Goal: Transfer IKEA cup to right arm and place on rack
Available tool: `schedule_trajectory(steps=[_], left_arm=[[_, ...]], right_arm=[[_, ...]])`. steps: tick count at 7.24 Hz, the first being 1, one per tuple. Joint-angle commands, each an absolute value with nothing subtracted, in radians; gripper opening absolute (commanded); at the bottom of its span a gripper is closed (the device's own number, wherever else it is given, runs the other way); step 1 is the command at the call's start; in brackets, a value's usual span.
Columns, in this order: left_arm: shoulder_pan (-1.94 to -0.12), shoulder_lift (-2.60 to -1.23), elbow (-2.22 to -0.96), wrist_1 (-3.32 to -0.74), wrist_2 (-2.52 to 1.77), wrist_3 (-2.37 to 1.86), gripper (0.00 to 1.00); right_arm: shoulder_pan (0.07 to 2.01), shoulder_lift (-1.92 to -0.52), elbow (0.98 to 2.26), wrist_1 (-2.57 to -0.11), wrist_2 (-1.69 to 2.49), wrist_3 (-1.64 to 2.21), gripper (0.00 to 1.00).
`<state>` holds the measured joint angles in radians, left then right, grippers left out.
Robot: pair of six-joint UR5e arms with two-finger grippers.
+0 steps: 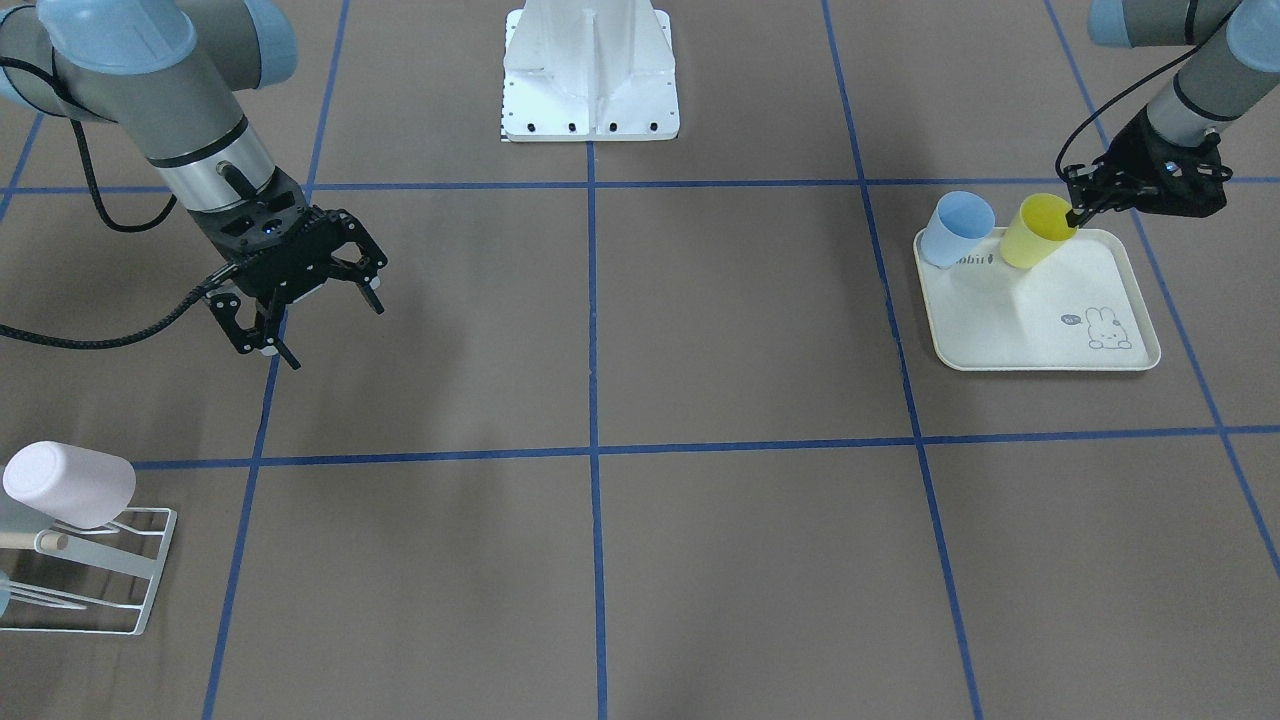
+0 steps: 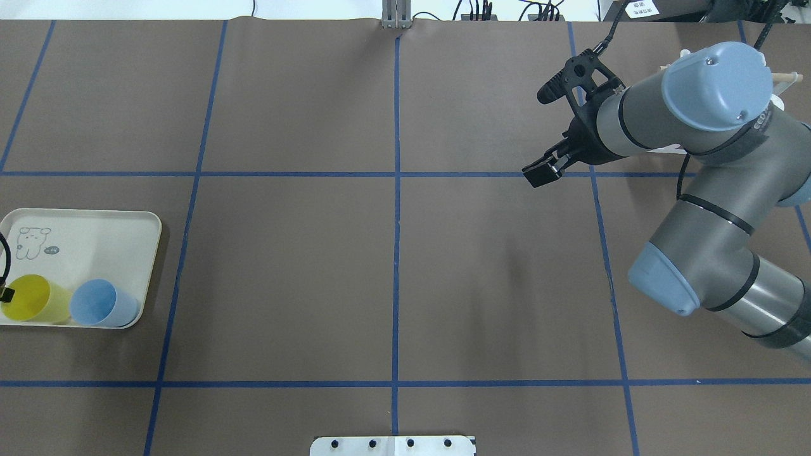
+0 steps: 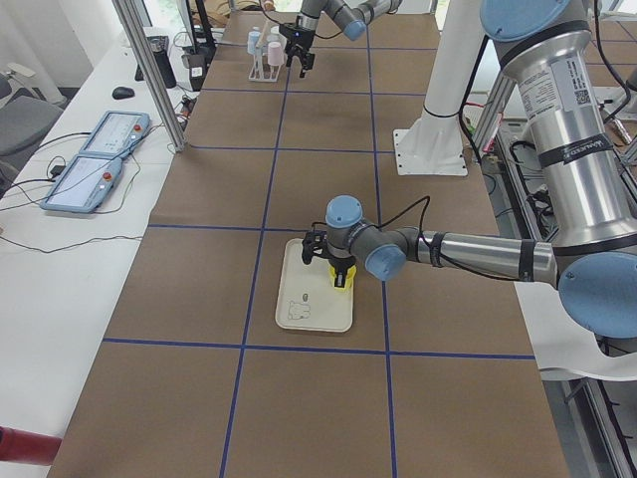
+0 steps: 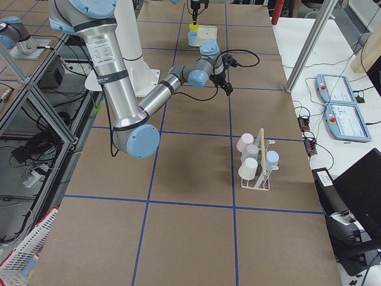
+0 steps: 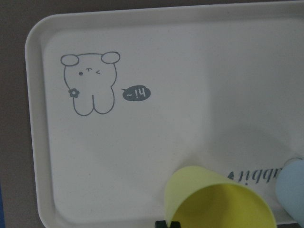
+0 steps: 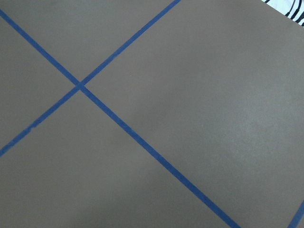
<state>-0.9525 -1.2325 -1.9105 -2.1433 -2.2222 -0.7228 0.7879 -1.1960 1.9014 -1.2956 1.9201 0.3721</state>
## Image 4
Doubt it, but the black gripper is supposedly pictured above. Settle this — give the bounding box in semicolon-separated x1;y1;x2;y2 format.
190;0;201;24
210;70;233;96

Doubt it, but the pink plastic cup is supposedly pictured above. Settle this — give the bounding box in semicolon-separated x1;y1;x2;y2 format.
236;133;254;153

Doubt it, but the grey plastic cup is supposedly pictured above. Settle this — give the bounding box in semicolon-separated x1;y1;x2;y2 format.
241;144;259;162

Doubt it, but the cream plastic cup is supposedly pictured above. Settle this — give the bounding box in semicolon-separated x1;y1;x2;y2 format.
238;157;258;181

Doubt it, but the light blue plastic cup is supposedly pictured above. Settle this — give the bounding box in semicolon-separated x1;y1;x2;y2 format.
266;150;279;172

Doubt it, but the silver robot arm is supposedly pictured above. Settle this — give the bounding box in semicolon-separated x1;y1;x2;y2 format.
49;1;233;158

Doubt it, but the yellow plastic cup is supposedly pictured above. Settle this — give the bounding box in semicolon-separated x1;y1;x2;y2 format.
189;23;199;33

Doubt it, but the cream plastic tray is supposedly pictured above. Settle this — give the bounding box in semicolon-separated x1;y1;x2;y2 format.
193;25;217;47

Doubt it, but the red cylinder object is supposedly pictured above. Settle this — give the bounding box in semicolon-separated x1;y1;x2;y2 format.
271;0;285;25

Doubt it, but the brown paper table cover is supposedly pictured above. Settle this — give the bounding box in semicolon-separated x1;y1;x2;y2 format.
30;4;341;285

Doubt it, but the upper teach pendant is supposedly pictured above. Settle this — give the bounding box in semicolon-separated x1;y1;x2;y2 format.
325;102;371;142

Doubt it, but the white paper label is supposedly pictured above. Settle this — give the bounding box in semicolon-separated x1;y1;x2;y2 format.
317;170;333;187

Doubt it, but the light wooden board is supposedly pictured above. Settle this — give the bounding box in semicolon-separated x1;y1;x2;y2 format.
351;30;380;73

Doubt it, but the black computer monitor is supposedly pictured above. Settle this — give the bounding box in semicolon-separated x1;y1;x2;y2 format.
333;148;380;248

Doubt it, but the white plastic basket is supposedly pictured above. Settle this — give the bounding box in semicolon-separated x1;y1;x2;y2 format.
1;207;58;285

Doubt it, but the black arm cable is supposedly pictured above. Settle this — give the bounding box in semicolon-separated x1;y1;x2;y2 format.
171;49;260;102

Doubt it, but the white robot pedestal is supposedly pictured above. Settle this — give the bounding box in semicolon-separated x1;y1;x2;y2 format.
85;0;160;97

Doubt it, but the aluminium frame post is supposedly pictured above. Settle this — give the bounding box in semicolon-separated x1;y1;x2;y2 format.
285;0;337;93

